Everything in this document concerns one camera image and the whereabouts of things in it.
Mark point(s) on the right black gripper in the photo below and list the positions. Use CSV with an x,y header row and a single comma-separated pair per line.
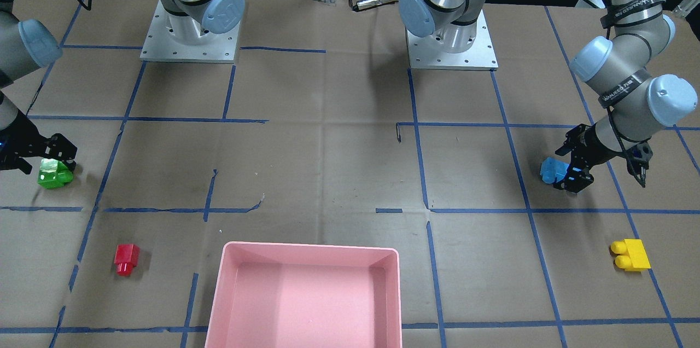
x,y
21,139

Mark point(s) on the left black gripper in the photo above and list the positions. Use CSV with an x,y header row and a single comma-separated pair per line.
x,y
589,146

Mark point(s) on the green two-stud block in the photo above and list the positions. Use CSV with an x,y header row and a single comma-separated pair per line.
x,y
53,174

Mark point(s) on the blue three-stud block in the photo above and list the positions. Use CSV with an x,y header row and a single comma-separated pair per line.
x,y
553,170

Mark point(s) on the yellow two-stud block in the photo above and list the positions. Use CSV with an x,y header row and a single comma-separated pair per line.
x,y
630,255

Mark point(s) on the red small block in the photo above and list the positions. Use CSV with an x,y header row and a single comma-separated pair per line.
x,y
126,258

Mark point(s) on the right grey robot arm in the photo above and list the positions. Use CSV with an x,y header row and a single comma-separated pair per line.
x,y
28,45

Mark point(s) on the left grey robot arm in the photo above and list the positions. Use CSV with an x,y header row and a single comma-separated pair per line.
x,y
638,105

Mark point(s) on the pink plastic box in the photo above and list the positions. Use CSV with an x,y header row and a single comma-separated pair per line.
x,y
306,295

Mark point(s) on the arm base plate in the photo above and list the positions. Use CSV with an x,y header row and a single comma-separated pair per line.
x,y
469,48
180,39

